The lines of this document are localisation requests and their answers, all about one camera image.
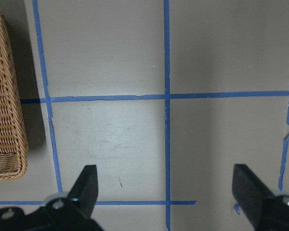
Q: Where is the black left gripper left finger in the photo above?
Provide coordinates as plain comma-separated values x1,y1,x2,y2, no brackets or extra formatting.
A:
0,165,103,231

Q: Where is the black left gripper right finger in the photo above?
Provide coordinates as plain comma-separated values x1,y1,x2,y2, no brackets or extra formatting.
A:
232,164,289,231

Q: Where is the brown wicker basket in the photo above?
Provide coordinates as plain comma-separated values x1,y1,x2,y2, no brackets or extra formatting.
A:
0,13,28,181

